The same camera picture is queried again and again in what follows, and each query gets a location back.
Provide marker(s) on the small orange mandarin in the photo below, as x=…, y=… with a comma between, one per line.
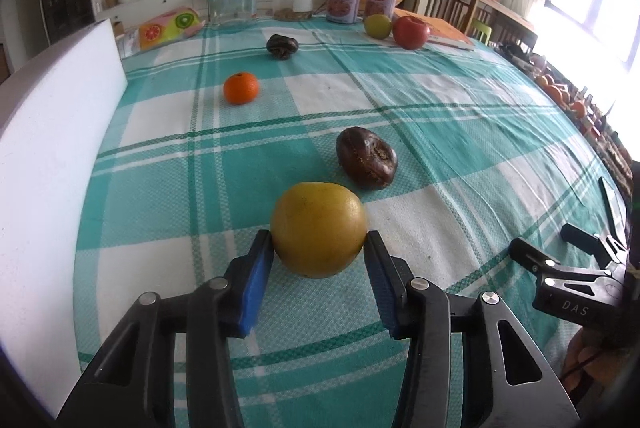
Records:
x=241, y=88

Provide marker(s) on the yellow round fruit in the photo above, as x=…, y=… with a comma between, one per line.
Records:
x=318, y=228

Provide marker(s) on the green apple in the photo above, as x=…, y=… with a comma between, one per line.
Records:
x=378, y=26

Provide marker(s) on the fruit tray on side table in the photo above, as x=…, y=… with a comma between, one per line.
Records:
x=560, y=95

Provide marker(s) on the orange book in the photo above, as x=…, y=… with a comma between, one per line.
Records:
x=441, y=32

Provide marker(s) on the teal plaid tablecloth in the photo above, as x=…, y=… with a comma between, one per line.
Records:
x=320, y=133

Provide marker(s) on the white storage box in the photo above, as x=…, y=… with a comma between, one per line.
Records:
x=54, y=114

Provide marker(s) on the dark wrinkled fruit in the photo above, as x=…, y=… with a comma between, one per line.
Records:
x=282, y=47

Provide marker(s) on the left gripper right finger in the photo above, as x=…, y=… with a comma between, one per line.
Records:
x=388, y=276

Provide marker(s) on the person's right hand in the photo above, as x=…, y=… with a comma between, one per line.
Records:
x=599, y=362

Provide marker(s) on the fruit print pouch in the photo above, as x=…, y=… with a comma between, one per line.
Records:
x=168, y=27

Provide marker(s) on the dark mangosteen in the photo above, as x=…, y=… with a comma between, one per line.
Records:
x=369, y=161

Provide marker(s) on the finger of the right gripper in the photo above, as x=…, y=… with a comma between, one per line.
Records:
x=533, y=260
x=605, y=248

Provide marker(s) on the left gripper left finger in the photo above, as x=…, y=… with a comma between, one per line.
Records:
x=247, y=278

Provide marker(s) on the red apple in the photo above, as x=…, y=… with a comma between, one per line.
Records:
x=410, y=32

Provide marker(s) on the white tv cabinet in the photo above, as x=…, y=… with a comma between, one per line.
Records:
x=136, y=12

